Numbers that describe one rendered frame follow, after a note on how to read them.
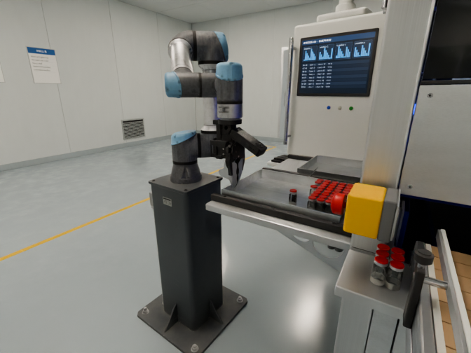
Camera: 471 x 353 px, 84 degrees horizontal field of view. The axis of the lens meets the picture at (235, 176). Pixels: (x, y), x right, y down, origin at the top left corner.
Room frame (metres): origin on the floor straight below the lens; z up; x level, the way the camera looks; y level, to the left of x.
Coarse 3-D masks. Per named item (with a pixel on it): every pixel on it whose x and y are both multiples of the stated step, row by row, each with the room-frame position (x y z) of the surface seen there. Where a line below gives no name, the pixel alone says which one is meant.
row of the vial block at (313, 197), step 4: (328, 180) 0.78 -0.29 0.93; (320, 184) 0.74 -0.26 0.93; (324, 184) 0.74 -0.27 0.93; (328, 184) 0.74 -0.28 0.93; (320, 188) 0.70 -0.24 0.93; (324, 188) 0.70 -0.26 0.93; (316, 192) 0.68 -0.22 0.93; (320, 192) 0.67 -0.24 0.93; (308, 196) 0.64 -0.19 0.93; (312, 196) 0.64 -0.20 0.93; (316, 196) 0.65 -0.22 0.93; (308, 200) 0.64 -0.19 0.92; (312, 200) 0.63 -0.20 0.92; (316, 200) 0.65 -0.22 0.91; (308, 204) 0.63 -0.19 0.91; (312, 204) 0.63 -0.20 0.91; (308, 208) 0.63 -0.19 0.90; (312, 208) 0.63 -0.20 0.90
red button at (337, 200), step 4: (336, 196) 0.44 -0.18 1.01; (340, 196) 0.44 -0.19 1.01; (344, 196) 0.44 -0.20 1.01; (332, 200) 0.44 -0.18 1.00; (336, 200) 0.43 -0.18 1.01; (340, 200) 0.43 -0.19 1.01; (344, 200) 0.44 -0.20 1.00; (332, 204) 0.43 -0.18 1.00; (336, 204) 0.43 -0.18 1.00; (340, 204) 0.43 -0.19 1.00; (344, 204) 0.43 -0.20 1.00; (332, 208) 0.43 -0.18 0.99; (336, 208) 0.43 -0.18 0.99; (340, 208) 0.42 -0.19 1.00; (344, 208) 0.45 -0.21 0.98; (332, 212) 0.44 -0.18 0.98; (336, 212) 0.43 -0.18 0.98; (340, 212) 0.43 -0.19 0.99
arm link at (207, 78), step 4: (204, 76) 0.85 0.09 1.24; (208, 76) 0.85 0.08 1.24; (212, 76) 0.85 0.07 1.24; (204, 80) 0.84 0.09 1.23; (208, 80) 0.84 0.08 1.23; (212, 80) 0.84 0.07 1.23; (204, 84) 0.84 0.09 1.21; (208, 84) 0.84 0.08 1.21; (212, 84) 0.84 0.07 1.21; (204, 88) 0.84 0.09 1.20; (208, 88) 0.84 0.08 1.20; (212, 88) 0.84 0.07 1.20; (204, 92) 0.84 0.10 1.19; (208, 92) 0.85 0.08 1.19; (212, 92) 0.85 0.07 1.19; (216, 92) 0.84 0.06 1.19; (204, 96) 0.86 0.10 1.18; (208, 96) 0.86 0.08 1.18; (212, 96) 0.86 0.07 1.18; (216, 96) 0.86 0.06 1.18
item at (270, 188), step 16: (256, 176) 0.91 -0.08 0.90; (272, 176) 0.92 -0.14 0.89; (288, 176) 0.89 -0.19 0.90; (304, 176) 0.86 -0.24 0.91; (224, 192) 0.73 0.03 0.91; (240, 192) 0.79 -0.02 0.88; (256, 192) 0.79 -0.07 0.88; (272, 192) 0.79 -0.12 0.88; (288, 192) 0.79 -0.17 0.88; (304, 192) 0.79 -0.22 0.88; (288, 208) 0.62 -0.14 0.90; (304, 208) 0.60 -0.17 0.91
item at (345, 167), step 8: (312, 160) 1.11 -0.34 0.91; (320, 160) 1.16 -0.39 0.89; (328, 160) 1.15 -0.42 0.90; (336, 160) 1.13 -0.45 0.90; (344, 160) 1.11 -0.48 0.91; (352, 160) 1.09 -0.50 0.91; (360, 160) 1.08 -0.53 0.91; (304, 168) 1.02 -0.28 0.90; (312, 168) 1.07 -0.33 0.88; (320, 168) 1.07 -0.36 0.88; (328, 168) 1.07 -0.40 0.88; (336, 168) 1.07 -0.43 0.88; (344, 168) 1.07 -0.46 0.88; (352, 168) 1.07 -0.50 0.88; (360, 168) 1.07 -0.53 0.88; (328, 176) 0.90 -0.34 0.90; (336, 176) 0.88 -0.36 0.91; (344, 176) 0.87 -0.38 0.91; (352, 176) 0.86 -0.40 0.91; (360, 176) 0.95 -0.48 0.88
